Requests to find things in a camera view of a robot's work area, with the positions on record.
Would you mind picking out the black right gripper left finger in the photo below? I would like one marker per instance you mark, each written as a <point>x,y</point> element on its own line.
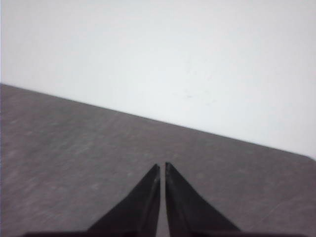
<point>137,214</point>

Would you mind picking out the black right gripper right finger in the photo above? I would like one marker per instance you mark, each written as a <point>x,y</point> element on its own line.
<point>188,214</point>

